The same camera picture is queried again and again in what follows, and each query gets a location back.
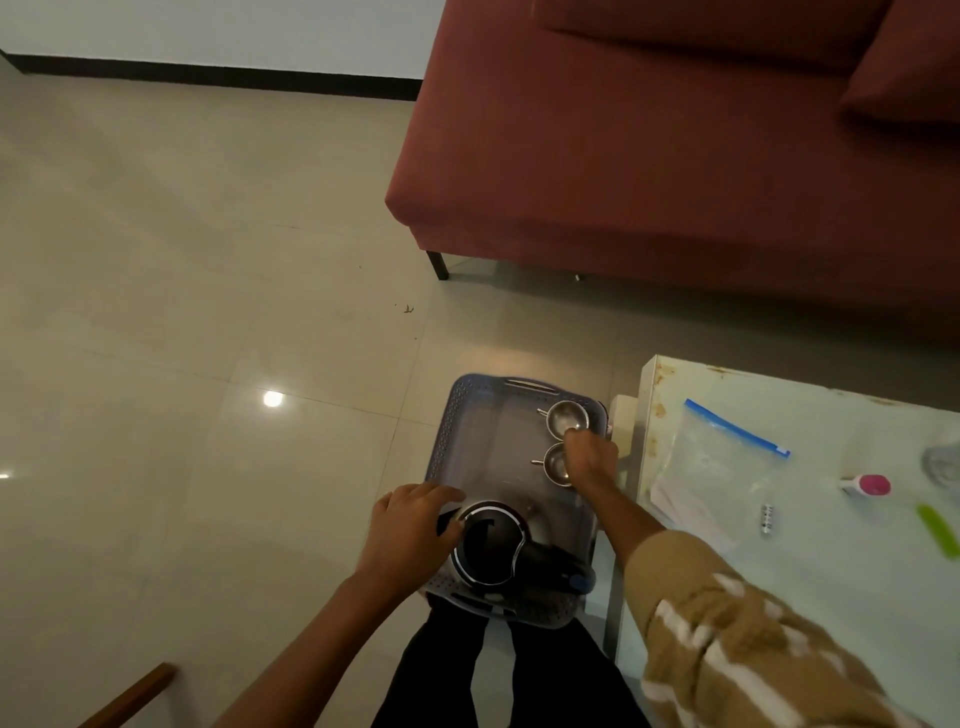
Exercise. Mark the person's left hand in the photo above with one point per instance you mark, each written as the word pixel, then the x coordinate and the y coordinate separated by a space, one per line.
pixel 401 540

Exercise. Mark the person's right hand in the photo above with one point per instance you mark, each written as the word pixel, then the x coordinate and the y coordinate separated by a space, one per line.
pixel 592 461

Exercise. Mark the person's right fingers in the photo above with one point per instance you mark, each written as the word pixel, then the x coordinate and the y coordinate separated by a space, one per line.
pixel 574 442

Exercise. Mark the person's left thumb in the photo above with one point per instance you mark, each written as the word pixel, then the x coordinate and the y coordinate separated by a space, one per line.
pixel 451 526

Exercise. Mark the small steel cup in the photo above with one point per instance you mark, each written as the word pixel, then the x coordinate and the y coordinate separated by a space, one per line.
pixel 559 418
pixel 555 463

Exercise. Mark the black electric kettle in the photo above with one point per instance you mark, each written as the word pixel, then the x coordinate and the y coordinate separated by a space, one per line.
pixel 499 551

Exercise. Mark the person's left forearm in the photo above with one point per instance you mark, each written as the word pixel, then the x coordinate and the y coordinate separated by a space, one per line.
pixel 315 652

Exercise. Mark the person's right forearm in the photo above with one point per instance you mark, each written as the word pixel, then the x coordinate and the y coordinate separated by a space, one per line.
pixel 720 630

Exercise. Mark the blue plastic tray basket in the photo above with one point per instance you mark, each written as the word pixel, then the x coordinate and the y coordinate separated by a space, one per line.
pixel 495 450

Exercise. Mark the clear zip bag blue seal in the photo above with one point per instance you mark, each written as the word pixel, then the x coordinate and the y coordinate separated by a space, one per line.
pixel 712 457

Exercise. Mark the white paper sheets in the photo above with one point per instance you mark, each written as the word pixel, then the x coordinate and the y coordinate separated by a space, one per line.
pixel 694 517

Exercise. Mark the person's left leg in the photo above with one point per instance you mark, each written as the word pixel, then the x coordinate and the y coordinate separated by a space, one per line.
pixel 442 675

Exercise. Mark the person's leg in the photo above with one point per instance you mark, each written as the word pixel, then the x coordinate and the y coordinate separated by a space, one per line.
pixel 577 675
pixel 442 675

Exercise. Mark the person's right leg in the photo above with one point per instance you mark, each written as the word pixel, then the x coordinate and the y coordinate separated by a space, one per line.
pixel 577 675

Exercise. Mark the dark red sofa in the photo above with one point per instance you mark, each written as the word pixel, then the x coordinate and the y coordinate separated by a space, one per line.
pixel 637 165

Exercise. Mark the pink and white small container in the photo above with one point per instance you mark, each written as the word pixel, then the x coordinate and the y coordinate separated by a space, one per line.
pixel 868 485

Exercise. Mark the white low table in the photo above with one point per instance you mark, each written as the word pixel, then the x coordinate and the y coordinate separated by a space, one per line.
pixel 840 585

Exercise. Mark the clear glass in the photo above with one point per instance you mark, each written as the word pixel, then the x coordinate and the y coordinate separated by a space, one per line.
pixel 945 463

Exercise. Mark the green plastic stick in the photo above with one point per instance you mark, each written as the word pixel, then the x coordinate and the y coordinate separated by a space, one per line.
pixel 939 529

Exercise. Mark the dark red sofa back cushion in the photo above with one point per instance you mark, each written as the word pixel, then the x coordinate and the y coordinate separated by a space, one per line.
pixel 705 30

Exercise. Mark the dark red throw pillow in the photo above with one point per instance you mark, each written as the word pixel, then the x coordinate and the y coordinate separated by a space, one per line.
pixel 911 71

